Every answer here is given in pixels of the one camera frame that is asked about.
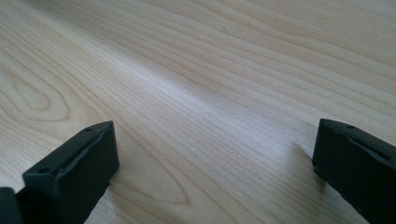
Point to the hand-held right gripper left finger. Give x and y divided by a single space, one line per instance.
77 174

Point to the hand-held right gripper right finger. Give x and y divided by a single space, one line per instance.
358 168

